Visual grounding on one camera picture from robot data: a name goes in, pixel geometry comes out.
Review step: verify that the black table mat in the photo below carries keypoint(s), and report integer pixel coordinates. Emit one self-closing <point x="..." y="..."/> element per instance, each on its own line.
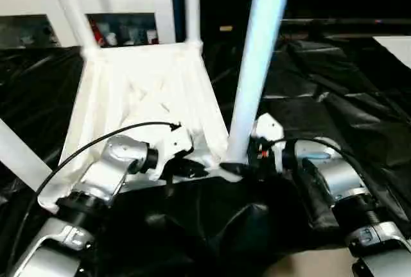
<point x="334" y="110"/>

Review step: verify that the white plastic table leg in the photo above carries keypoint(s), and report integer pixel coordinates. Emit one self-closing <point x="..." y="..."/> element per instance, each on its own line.
<point x="260" y="52"/>
<point x="77" y="13"/>
<point x="22" y="155"/>
<point x="192" y="7"/>

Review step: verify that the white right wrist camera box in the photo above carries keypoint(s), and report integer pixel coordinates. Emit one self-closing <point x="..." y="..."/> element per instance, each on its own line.
<point x="267" y="128"/>

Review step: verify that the white flat sheet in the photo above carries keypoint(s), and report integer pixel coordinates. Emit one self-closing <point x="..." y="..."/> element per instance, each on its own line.
<point x="398" y="49"/>

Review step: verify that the white plastic table top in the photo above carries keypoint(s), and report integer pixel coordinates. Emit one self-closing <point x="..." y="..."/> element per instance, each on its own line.
<point x="148" y="90"/>

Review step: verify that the small yellow label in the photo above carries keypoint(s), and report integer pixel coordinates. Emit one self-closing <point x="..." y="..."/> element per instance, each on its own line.
<point x="225" y="28"/>

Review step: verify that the white glass-door cabinet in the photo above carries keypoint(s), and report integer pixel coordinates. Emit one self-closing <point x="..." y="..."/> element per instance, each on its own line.
<point x="83" y="4"/>

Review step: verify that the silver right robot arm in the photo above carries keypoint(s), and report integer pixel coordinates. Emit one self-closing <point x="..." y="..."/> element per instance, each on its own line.
<point x="340" y="180"/>

